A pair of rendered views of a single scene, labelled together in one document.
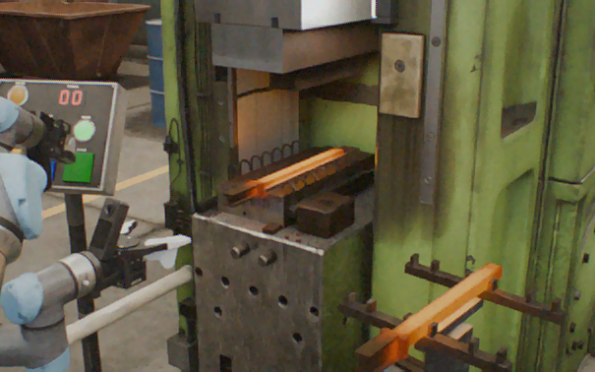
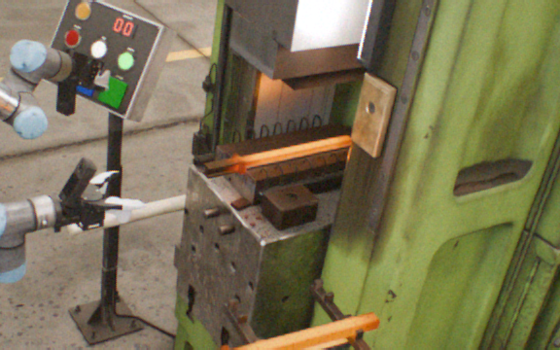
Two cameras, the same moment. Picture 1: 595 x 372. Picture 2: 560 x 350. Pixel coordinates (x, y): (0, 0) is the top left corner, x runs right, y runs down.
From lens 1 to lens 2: 0.75 m
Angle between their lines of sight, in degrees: 19
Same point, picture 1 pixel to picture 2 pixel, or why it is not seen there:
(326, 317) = (260, 294)
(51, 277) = (17, 213)
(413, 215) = (359, 235)
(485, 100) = (428, 167)
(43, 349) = (2, 262)
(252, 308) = (214, 261)
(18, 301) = not seen: outside the picture
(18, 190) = not seen: outside the picture
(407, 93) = (371, 134)
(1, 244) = not seen: outside the picture
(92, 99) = (140, 35)
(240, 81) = not seen: hidden behind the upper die
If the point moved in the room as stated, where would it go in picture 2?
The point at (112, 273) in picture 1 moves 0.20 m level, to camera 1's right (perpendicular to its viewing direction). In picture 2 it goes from (75, 216) to (152, 244)
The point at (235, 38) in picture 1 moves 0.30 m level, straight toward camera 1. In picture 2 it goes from (247, 33) to (201, 80)
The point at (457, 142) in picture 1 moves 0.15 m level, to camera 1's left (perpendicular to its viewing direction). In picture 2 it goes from (402, 192) to (339, 171)
